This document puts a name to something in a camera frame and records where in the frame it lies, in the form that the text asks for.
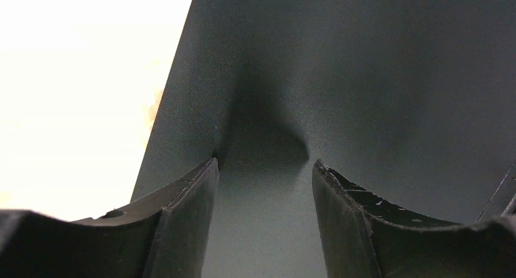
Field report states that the teal folder black inside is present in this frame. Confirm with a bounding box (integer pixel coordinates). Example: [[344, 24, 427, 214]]
[[132, 0, 515, 277]]

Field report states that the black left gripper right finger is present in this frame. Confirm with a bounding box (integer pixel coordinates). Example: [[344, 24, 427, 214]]
[[312, 160, 515, 277]]

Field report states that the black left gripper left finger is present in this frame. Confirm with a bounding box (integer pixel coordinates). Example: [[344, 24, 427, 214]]
[[1, 158, 219, 277]]

